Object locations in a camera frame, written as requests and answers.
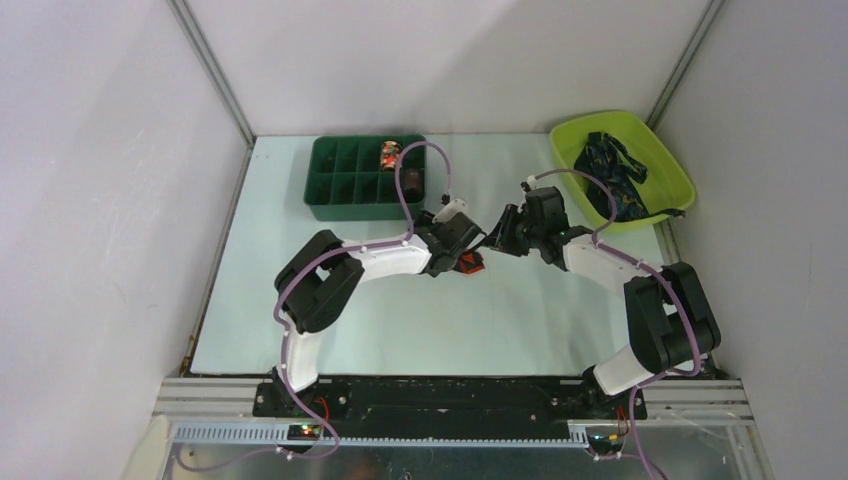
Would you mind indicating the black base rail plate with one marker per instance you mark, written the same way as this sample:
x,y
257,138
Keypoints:
x,y
524,408

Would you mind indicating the corner aluminium post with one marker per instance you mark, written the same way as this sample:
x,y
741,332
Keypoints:
x,y
200,45
685,61

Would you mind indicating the right corner aluminium post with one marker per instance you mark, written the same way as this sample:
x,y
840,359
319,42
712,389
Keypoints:
x,y
685,61

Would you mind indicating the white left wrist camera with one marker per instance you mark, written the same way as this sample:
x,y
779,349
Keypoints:
x,y
451,209

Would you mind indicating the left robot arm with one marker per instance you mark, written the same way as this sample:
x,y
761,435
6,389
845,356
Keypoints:
x,y
316,285

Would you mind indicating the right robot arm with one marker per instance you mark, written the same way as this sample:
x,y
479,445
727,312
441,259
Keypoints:
x,y
669,318

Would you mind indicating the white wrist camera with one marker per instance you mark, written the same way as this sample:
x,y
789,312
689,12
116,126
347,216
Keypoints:
x,y
528,186
451,209

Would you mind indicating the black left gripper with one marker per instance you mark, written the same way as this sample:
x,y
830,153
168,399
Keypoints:
x,y
431,226

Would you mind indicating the left corner aluminium post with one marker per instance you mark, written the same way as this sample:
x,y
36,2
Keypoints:
x,y
200,45

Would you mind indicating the brown patterned rolled tie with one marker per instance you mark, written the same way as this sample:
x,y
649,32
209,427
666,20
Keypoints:
x,y
413,185

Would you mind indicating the green compartment organizer tray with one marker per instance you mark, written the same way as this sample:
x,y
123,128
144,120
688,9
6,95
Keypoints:
x,y
344,182

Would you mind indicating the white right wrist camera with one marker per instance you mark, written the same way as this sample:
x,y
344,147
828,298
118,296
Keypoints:
x,y
528,186

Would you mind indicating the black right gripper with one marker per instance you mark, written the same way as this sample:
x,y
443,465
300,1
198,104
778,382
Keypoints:
x,y
502,236

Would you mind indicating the lime green plastic bin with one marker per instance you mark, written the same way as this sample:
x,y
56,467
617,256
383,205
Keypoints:
x,y
667,190

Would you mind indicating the orange navy striped tie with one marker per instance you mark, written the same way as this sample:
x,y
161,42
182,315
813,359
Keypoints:
x,y
469,262

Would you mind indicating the navy floral gold tie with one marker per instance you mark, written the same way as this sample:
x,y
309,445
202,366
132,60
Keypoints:
x,y
607,160

